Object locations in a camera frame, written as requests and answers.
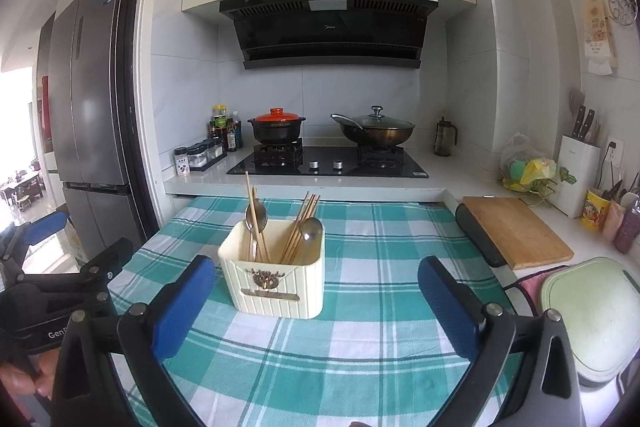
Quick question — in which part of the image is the wall socket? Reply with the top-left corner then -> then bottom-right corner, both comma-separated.
605,138 -> 624,168

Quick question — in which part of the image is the hanging wire rack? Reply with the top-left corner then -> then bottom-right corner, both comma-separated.
600,0 -> 640,28

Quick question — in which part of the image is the oil bottle green label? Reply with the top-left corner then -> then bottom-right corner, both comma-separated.
209,104 -> 229,143

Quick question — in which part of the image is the black range hood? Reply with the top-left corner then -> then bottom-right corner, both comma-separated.
219,0 -> 441,70

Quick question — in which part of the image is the dark wok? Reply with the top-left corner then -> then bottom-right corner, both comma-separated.
330,114 -> 416,147

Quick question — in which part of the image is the wooden cutting board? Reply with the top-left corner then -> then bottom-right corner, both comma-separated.
462,196 -> 575,271

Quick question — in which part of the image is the person's left hand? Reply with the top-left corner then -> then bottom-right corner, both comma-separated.
0,352 -> 56,408

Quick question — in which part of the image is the row of glass spice jars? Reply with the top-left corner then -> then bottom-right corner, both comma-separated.
189,138 -> 225,170

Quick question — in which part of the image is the black door frame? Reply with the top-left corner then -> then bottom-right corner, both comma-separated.
112,0 -> 167,249

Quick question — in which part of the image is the teal checked tablecloth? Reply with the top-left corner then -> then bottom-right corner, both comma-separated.
107,196 -> 523,427

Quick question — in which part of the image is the purple bottle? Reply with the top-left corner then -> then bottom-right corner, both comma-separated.
614,197 -> 640,254

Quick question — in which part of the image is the grey refrigerator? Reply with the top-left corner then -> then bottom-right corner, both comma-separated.
47,0 -> 151,253

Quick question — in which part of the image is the cream ribbed utensil holder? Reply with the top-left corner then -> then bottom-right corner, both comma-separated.
217,218 -> 326,320

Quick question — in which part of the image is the black clay pot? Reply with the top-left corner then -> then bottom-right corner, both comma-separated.
248,118 -> 307,146

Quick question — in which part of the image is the red wall hanging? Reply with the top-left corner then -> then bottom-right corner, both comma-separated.
41,76 -> 51,153

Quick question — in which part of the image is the white knife block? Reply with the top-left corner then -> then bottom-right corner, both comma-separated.
557,134 -> 601,219

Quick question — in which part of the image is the steel spoon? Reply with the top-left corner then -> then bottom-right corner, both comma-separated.
300,217 -> 325,266
245,202 -> 269,259

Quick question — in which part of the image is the black gas cooktop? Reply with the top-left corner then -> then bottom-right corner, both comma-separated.
226,146 -> 430,179

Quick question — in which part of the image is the plastic bag with sponges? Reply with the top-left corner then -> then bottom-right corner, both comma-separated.
500,133 -> 559,196

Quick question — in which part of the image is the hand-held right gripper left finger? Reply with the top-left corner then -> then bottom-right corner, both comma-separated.
51,255 -> 218,427

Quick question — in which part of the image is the pink cloth black trim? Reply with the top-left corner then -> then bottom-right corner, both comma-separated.
504,264 -> 571,313

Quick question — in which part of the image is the pale green cutting board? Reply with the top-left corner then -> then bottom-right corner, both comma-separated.
539,257 -> 640,384

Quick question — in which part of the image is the orange pot lid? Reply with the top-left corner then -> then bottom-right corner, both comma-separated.
255,108 -> 300,122

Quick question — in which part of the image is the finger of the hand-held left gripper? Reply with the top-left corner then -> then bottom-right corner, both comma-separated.
0,211 -> 68,293
25,238 -> 135,304

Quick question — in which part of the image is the glass pitcher dark frame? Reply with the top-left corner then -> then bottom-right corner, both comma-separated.
434,109 -> 459,157

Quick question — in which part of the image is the glass wok lid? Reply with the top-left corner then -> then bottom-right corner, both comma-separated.
333,106 -> 415,130

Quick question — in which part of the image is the dark sauce bottle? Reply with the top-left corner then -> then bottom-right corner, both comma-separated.
226,109 -> 244,152

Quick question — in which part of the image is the dark wooden dining furniture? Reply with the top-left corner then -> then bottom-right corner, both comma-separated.
0,169 -> 44,210

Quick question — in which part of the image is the yellow printed cup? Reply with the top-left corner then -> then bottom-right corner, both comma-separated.
582,188 -> 612,231

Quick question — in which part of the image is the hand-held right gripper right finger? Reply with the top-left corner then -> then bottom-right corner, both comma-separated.
417,256 -> 586,427

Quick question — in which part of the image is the hanging wall calendar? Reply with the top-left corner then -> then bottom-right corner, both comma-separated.
580,0 -> 619,76

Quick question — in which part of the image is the bunch of wooden chopsticks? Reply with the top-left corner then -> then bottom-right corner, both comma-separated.
244,171 -> 322,266

